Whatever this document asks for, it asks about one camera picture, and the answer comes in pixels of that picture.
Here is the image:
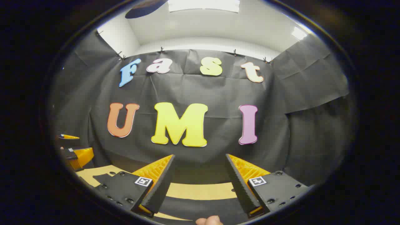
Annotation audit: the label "black backdrop cloth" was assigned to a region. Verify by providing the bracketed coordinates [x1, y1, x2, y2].
[50, 30, 350, 188]

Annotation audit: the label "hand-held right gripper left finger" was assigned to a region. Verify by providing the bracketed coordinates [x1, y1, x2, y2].
[92, 154, 176, 218]

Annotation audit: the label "dark grey jeans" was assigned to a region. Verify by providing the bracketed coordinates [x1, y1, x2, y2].
[80, 162, 260, 225]

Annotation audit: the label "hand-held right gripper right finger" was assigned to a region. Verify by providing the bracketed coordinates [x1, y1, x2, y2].
[225, 153, 310, 218]

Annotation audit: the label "dark round ceiling fixture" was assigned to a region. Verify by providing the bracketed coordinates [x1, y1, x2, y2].
[125, 0, 169, 18]

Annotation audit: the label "small ceiling light panel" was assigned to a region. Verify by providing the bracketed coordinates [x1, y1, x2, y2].
[292, 27, 308, 40]

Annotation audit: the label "large ceiling light panel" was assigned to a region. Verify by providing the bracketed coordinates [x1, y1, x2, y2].
[168, 0, 240, 13]

